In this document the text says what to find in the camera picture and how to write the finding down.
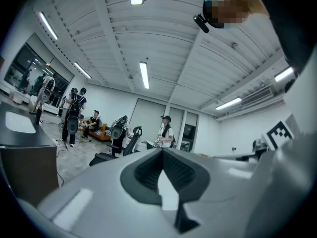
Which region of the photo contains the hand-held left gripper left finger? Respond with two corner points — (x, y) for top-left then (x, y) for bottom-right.
(36, 147), (179, 238)

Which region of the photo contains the white air conditioner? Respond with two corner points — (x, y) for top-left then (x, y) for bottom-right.
(239, 85), (285, 108)

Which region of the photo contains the black head-worn camera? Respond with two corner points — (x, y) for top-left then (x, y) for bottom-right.
(193, 13), (210, 34)

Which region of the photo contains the orange sofa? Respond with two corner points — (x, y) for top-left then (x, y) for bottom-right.
(87, 122), (112, 142)

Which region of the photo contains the black office chair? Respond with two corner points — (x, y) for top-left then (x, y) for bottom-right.
(88, 125), (144, 168)

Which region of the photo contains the wide grey door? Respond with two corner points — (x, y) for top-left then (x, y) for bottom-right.
(128, 97), (167, 143)

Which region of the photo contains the person's face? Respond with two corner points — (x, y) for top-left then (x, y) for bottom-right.
(210, 0), (269, 29)

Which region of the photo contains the large dark window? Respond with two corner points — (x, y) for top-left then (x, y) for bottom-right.
(3, 33), (75, 109)

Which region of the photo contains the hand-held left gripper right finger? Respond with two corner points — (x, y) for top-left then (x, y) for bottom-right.
(162, 131), (317, 238)

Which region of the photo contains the dark wooden sink cabinet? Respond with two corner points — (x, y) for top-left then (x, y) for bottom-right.
(0, 102), (60, 204)

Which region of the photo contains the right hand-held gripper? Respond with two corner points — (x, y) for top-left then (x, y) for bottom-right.
(212, 113), (302, 162)

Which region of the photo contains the person's black top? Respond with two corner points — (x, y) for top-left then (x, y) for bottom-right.
(252, 0), (317, 75)

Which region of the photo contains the white sink basin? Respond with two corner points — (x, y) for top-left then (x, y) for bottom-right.
(4, 111), (37, 134)

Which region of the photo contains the glass double door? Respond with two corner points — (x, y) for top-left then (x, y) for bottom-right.
(168, 107), (199, 154)

